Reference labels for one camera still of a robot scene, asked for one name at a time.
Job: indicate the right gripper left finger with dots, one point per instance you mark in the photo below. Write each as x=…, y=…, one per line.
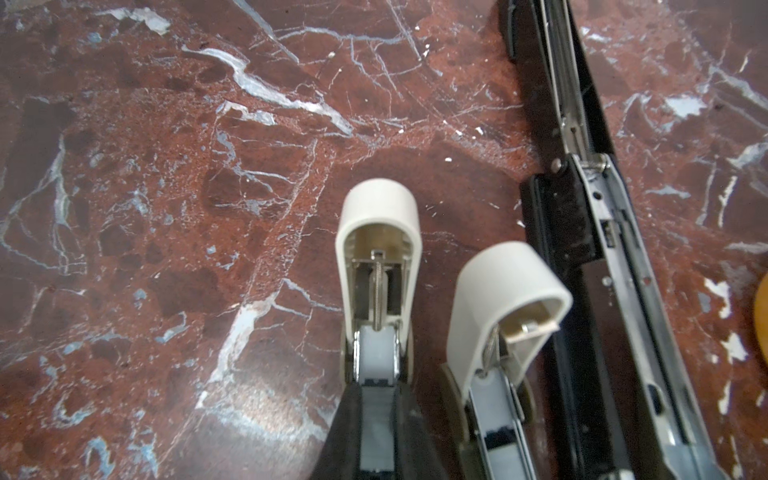
x=339, y=458

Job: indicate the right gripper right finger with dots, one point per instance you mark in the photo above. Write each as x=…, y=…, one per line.
x=416, y=457

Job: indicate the staple strip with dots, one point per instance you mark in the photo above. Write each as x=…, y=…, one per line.
x=377, y=433

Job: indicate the yellow plastic tray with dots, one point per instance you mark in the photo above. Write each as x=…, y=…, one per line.
x=760, y=316

